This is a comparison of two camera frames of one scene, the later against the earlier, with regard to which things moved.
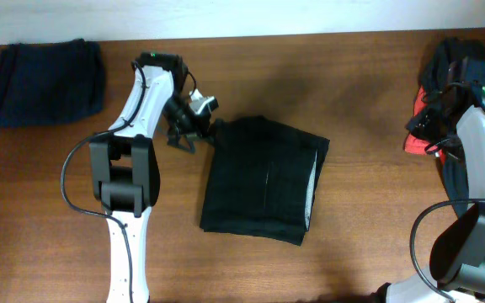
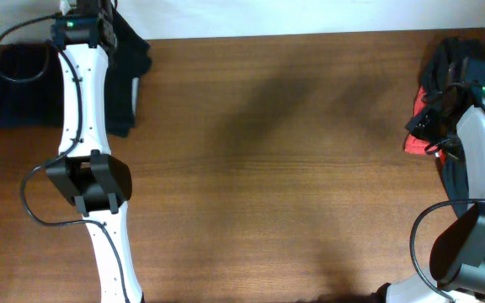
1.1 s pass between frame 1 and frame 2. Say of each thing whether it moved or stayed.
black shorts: moved
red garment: stayed
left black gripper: moved
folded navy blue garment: stayed
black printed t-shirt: stayed
